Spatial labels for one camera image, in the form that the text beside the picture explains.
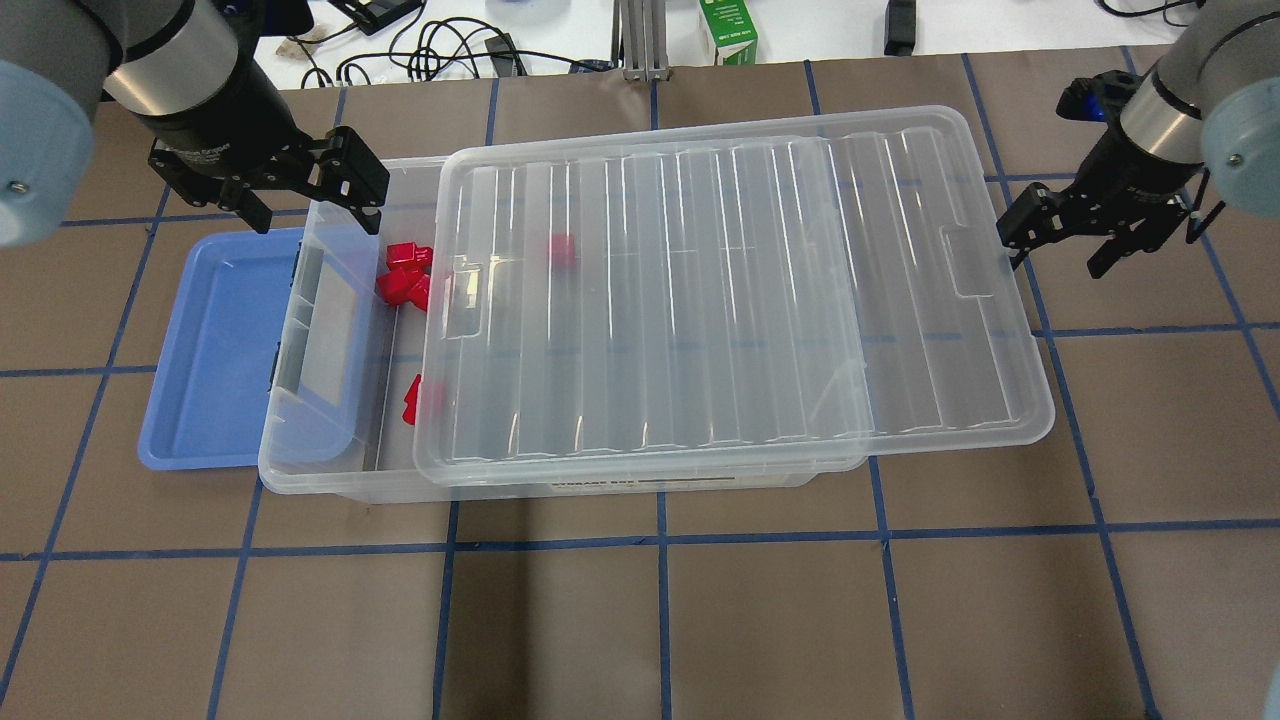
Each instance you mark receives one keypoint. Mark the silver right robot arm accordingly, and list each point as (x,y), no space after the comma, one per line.
(1197,132)

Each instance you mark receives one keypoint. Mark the green white carton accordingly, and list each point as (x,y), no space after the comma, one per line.
(729,31)

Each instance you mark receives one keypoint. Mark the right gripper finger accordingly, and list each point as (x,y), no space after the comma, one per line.
(1124,242)
(1038,216)

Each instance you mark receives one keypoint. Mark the clear plastic storage box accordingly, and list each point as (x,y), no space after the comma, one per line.
(545,327)

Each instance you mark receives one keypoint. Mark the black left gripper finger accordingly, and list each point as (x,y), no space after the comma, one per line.
(352,176)
(241,200)

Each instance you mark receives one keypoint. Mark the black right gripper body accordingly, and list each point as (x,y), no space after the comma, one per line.
(1117,167)

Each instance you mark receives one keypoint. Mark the red block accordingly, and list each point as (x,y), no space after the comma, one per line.
(562,252)
(405,285)
(425,401)

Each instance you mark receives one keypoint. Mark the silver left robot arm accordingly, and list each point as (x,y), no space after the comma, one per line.
(187,70)

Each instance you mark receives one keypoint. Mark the black power adapter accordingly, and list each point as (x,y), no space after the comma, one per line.
(900,27)

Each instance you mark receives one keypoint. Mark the clear plastic box lid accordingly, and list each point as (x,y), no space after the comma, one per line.
(951,363)

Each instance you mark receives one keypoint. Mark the blue plastic tray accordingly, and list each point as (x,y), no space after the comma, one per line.
(253,359)

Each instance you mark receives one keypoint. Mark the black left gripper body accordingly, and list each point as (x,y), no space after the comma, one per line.
(222,128)

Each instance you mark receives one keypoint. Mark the red block cluster piece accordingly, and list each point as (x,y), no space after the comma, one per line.
(408,256)

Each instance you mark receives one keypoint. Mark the red block in cluster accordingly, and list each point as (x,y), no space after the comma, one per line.
(405,285)

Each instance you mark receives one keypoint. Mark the red block under lid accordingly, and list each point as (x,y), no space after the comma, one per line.
(562,252)

